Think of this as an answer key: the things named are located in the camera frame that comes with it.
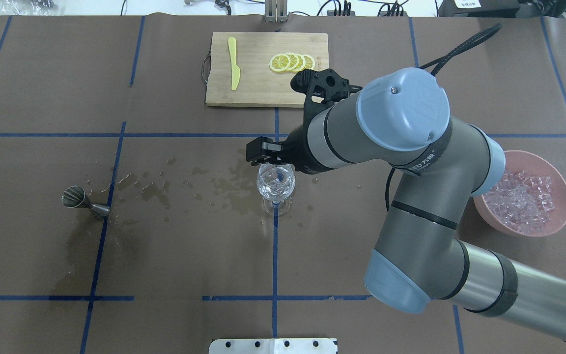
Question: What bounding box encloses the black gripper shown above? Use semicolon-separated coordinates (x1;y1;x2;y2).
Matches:
245;125;323;174

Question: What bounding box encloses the steel cocktail jigger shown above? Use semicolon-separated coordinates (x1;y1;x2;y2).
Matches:
61;185;111;219

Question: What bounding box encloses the clear wine glass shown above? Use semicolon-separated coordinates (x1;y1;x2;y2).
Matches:
256;163;296;217

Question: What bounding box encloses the pink bowl of ice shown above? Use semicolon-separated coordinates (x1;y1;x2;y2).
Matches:
473;150;566;237

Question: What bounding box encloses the bamboo cutting board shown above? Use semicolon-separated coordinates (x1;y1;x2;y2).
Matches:
206;31;330;108

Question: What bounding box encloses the yellow plastic knife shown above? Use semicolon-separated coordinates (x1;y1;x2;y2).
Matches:
227;37;242;90

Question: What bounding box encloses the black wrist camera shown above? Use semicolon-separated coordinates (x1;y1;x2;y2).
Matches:
290;68;363;104

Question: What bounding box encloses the aluminium frame post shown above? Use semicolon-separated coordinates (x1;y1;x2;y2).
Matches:
263;0;289;23

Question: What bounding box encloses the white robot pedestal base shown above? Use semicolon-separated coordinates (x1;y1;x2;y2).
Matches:
208;338;339;354

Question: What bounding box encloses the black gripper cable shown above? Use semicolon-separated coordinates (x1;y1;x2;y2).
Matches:
418;23;503;77

